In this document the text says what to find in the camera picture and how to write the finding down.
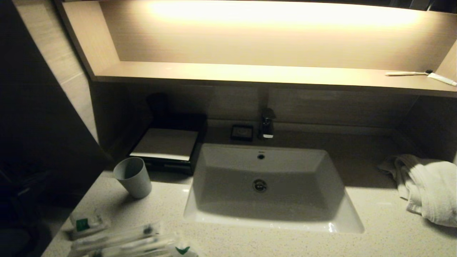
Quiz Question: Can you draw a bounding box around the white folded towel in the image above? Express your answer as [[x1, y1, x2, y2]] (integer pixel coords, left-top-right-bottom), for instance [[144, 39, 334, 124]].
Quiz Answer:
[[377, 154, 457, 228]]

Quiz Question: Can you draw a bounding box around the grey plastic cup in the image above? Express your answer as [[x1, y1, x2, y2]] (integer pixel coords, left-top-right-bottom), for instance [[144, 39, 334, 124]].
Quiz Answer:
[[113, 157, 152, 199]]

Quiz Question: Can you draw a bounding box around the black box drawer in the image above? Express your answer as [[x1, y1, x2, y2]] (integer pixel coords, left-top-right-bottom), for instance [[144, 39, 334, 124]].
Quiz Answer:
[[145, 160, 195, 176]]

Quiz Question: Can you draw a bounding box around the chrome faucet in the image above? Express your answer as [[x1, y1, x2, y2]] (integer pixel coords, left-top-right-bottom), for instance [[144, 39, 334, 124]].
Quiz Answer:
[[260, 108, 276, 139]]

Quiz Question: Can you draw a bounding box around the white toothbrush dark head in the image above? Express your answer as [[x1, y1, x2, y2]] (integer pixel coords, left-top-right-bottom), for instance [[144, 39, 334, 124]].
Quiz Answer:
[[385, 69, 433, 77]]

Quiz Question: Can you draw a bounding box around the dark plastic cup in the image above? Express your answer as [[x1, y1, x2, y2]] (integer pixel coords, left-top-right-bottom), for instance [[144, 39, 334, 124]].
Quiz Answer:
[[146, 93, 172, 120]]

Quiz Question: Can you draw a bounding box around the long clear wrapped toothbrush packet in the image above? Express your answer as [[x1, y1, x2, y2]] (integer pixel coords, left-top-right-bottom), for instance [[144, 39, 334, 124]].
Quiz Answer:
[[71, 221, 163, 250], [75, 236, 179, 257]]

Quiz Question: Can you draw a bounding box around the lit wooden wall shelf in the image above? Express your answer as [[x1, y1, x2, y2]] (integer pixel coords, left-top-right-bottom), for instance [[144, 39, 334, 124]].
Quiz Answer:
[[54, 0, 457, 99]]

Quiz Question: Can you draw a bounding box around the white ceramic sink basin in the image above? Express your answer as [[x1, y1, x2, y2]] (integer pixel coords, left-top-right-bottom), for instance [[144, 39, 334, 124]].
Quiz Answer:
[[183, 143, 365, 234]]

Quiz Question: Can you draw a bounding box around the black amenity box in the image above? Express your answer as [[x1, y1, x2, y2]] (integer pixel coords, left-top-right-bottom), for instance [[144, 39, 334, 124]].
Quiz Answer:
[[129, 114, 208, 176]]

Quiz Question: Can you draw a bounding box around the white toothpaste tube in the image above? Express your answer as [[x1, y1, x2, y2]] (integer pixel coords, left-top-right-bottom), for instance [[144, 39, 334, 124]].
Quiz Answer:
[[427, 73, 457, 87]]

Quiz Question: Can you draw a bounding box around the clear packet green leaf logo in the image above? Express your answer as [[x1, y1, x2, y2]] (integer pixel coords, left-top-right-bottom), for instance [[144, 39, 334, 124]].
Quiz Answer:
[[171, 236, 199, 257]]

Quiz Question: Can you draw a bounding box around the small black soap dish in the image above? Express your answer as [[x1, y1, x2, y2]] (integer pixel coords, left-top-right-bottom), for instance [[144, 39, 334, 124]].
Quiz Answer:
[[230, 124, 254, 142]]

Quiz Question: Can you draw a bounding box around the clear sachet green label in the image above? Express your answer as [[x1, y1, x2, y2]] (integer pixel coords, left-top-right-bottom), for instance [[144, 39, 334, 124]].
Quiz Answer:
[[66, 209, 109, 240]]

